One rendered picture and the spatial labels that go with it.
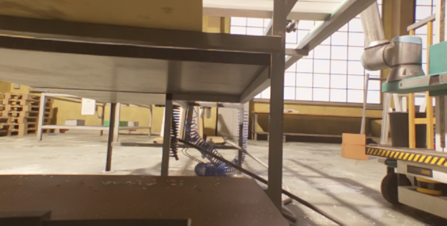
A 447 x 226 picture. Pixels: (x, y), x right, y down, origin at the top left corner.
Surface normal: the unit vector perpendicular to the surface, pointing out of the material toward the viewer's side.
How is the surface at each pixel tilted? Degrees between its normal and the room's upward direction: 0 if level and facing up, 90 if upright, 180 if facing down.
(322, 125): 90
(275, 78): 90
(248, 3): 90
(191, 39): 90
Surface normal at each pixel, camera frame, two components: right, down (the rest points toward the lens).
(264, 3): 0.04, -0.07
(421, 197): -0.97, -0.06
